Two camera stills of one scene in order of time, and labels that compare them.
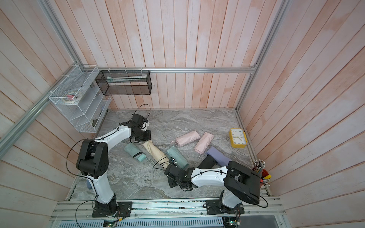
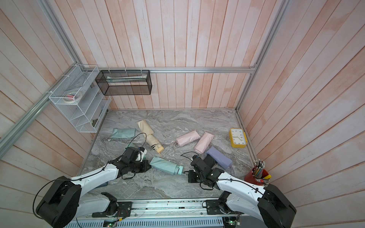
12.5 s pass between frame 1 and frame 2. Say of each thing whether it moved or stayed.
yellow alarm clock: stayed
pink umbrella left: stayed
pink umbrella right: stayed
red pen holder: stayed
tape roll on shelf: stayed
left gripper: moved
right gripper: moved
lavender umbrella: stayed
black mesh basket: stayed
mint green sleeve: moved
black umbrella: stayed
